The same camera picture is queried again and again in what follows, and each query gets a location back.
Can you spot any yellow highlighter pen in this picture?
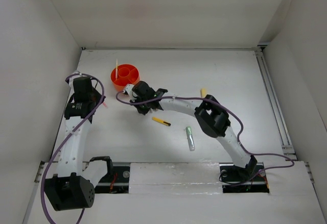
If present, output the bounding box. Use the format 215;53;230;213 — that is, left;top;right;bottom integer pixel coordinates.
115;59;118;80

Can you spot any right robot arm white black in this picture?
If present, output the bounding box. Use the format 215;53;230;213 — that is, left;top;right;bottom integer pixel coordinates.
123;81;257;181

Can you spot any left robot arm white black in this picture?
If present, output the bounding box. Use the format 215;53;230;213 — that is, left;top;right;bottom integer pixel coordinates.
44;76;114;211

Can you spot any yellow utility knife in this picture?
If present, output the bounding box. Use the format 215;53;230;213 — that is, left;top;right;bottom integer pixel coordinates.
152;117;171;126

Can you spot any orange round divided container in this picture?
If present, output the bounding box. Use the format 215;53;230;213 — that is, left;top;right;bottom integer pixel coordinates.
110;64;140;92

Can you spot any green capped marker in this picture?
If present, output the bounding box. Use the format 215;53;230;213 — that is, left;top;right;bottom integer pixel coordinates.
185;126;195;151

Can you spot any yellow capped marker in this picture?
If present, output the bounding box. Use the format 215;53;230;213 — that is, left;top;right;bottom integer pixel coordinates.
200;88;207;98

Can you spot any white foam block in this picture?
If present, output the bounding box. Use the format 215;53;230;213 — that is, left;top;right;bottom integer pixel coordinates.
129;162;222;195

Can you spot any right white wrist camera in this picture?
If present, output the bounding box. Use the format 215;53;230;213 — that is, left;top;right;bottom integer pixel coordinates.
123;84;134;96

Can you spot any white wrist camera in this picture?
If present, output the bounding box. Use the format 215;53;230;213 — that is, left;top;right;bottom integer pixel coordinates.
65;70;82;88
123;84;134;96

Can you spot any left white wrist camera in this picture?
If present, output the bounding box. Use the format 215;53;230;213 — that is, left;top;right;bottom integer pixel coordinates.
65;70;82;88

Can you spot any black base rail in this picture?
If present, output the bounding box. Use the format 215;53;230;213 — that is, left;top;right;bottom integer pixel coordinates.
81;161;131;194

